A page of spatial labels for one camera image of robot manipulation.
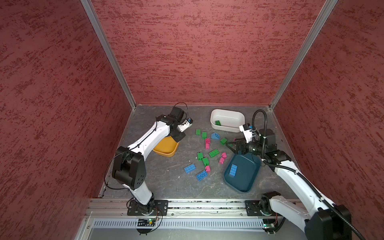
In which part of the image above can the aluminium front rail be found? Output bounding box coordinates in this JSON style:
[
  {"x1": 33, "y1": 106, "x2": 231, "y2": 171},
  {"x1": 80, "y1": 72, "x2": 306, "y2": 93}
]
[{"x1": 85, "y1": 197, "x2": 329, "y2": 218}]

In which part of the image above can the controller board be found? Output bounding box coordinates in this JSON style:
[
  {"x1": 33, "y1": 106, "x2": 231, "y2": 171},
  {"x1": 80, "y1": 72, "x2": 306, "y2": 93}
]
[
  {"x1": 136, "y1": 219, "x2": 157, "y2": 235},
  {"x1": 262, "y1": 219, "x2": 279, "y2": 234}
]

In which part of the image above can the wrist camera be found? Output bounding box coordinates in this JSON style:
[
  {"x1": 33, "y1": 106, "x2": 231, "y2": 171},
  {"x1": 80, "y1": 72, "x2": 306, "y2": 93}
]
[
  {"x1": 169, "y1": 107, "x2": 193, "y2": 133},
  {"x1": 239, "y1": 124, "x2": 257, "y2": 143}
]

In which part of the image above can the light blue square brick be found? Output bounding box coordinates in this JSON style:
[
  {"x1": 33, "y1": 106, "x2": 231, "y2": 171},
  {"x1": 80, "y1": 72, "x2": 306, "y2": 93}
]
[{"x1": 211, "y1": 133, "x2": 221, "y2": 140}]

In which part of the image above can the yellow plastic bin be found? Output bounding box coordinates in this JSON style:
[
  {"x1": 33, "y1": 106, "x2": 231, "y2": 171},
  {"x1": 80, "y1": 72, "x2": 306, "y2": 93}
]
[{"x1": 153, "y1": 136, "x2": 179, "y2": 157}]

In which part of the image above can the corner aluminium post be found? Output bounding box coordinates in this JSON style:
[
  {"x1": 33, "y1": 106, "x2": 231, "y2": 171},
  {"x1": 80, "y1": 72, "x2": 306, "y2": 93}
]
[
  {"x1": 269, "y1": 0, "x2": 338, "y2": 111},
  {"x1": 81, "y1": 0, "x2": 137, "y2": 110}
]

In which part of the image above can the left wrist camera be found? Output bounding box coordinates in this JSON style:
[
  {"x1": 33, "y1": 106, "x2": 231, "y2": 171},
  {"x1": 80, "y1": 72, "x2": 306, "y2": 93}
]
[{"x1": 169, "y1": 107, "x2": 193, "y2": 133}]

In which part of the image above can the right corner aluminium post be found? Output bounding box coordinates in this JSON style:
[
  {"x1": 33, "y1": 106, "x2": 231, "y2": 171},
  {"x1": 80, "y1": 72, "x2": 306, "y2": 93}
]
[{"x1": 269, "y1": 0, "x2": 338, "y2": 111}]

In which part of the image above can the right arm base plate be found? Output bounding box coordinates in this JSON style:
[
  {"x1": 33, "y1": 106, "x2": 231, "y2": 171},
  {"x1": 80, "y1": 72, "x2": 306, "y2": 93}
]
[{"x1": 245, "y1": 200, "x2": 283, "y2": 218}]

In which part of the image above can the right arm black hose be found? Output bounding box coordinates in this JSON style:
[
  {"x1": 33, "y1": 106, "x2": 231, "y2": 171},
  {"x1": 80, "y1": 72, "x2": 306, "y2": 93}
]
[{"x1": 251, "y1": 109, "x2": 367, "y2": 240}]

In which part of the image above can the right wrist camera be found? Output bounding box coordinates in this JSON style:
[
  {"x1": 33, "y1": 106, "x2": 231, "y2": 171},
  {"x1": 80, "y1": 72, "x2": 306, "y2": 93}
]
[{"x1": 239, "y1": 124, "x2": 257, "y2": 143}]

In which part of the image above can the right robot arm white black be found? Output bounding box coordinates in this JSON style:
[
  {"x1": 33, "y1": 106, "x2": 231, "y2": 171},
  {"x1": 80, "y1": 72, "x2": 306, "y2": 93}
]
[{"x1": 226, "y1": 139, "x2": 353, "y2": 240}]

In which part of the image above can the teal plastic bin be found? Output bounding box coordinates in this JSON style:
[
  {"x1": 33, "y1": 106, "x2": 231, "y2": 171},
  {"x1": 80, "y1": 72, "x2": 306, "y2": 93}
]
[{"x1": 224, "y1": 153, "x2": 262, "y2": 193}]

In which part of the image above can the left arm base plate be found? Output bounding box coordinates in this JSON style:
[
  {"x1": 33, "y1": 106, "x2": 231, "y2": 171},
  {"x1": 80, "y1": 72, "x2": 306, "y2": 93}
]
[{"x1": 127, "y1": 200, "x2": 169, "y2": 217}]

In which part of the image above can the left controller board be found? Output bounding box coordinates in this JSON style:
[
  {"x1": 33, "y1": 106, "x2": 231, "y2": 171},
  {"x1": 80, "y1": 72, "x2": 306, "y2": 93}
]
[{"x1": 136, "y1": 219, "x2": 157, "y2": 235}]

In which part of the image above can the right controller board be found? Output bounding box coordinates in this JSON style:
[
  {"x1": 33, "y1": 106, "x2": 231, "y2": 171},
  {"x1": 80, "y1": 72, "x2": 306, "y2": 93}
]
[{"x1": 262, "y1": 219, "x2": 279, "y2": 234}]

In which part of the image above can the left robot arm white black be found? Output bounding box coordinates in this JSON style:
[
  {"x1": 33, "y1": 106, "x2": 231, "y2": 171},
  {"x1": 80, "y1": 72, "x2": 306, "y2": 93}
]
[{"x1": 112, "y1": 115, "x2": 193, "y2": 215}]

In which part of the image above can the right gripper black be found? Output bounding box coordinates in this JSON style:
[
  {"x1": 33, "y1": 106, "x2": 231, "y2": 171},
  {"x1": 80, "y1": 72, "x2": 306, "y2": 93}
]
[{"x1": 225, "y1": 135, "x2": 265, "y2": 156}]

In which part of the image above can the blue long brick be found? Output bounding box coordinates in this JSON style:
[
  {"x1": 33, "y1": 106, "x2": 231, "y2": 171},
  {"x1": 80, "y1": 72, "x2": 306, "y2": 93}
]
[
  {"x1": 229, "y1": 164, "x2": 238, "y2": 177},
  {"x1": 196, "y1": 170, "x2": 208, "y2": 181},
  {"x1": 184, "y1": 164, "x2": 196, "y2": 174}
]

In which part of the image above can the left corner aluminium post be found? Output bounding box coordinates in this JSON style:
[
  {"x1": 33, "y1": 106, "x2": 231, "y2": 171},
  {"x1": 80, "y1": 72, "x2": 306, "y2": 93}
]
[{"x1": 81, "y1": 0, "x2": 137, "y2": 110}]

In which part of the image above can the blue long brick bottom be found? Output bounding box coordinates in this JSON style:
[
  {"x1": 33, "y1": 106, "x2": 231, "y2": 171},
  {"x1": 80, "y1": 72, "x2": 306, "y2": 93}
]
[{"x1": 196, "y1": 170, "x2": 208, "y2": 181}]

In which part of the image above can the white plastic bin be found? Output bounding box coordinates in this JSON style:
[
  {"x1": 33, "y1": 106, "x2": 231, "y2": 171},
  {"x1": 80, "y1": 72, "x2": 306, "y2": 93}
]
[{"x1": 210, "y1": 109, "x2": 245, "y2": 133}]

